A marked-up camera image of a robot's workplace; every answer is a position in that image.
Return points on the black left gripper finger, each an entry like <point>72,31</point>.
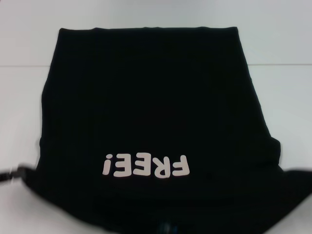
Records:
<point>17,173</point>

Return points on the black shirt with FREE print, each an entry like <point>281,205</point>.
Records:
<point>146,97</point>

